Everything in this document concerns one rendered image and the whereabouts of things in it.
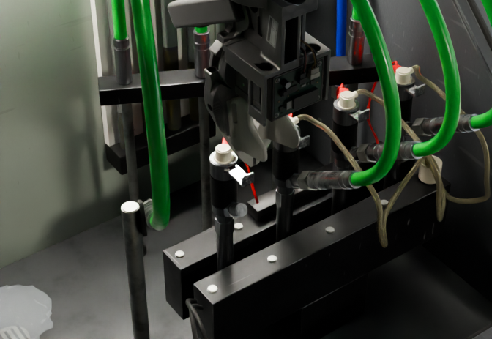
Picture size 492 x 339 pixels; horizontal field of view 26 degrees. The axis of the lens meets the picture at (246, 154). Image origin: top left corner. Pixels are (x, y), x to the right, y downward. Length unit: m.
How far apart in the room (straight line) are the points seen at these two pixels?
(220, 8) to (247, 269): 0.34
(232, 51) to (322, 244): 0.34
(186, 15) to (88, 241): 0.52
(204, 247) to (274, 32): 0.37
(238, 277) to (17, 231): 0.35
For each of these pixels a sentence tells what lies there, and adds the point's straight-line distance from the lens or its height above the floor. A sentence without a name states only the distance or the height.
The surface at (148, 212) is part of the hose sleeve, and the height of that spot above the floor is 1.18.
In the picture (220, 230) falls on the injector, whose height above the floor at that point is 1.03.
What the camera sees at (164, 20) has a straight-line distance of 1.28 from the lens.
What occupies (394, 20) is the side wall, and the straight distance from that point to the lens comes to 1.29.
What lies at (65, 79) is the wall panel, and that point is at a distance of 1.29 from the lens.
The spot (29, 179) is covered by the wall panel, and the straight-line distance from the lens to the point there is 1.34.
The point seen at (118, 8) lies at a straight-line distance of 1.16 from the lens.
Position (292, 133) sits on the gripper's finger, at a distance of 0.98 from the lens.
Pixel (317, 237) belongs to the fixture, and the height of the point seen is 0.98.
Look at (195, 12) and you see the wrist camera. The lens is 0.96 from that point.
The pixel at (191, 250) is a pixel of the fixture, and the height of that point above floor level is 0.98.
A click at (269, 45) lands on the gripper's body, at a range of 0.89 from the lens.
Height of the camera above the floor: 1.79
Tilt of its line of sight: 38 degrees down
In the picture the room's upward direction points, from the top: straight up
